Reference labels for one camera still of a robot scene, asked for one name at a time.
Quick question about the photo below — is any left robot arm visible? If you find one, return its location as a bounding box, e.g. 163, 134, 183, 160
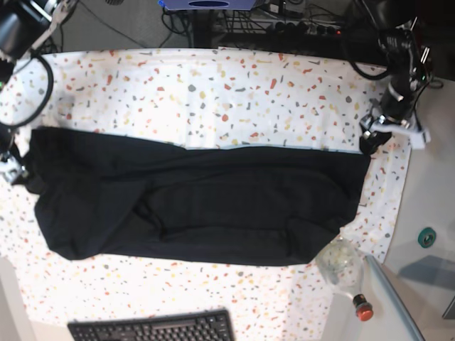
341, 1, 437, 156

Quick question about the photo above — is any black t-shirt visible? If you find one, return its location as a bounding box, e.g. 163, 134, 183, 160
28, 127, 370, 266

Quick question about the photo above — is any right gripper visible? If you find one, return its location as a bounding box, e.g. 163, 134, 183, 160
1, 151, 28, 185

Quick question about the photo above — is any terrazzo pattern tablecloth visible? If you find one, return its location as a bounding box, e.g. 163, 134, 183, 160
0, 45, 424, 341

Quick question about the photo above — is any black keyboard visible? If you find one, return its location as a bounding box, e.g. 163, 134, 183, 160
68, 310, 235, 341

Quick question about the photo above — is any green tape roll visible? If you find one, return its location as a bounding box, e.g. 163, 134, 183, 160
417, 227, 437, 249

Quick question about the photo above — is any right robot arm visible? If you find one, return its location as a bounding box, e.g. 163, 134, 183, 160
1, 0, 77, 185

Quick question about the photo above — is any clear glass bottle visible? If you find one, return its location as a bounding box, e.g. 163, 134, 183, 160
315, 237, 374, 322

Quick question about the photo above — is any black power strip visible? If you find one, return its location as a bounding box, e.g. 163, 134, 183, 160
271, 20, 342, 36

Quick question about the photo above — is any grey metal rod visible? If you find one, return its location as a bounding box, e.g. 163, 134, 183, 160
363, 255, 424, 340

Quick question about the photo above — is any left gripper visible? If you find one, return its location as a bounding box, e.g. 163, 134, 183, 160
359, 106, 431, 155

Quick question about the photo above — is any blue box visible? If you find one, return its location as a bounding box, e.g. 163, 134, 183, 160
158, 0, 263, 11

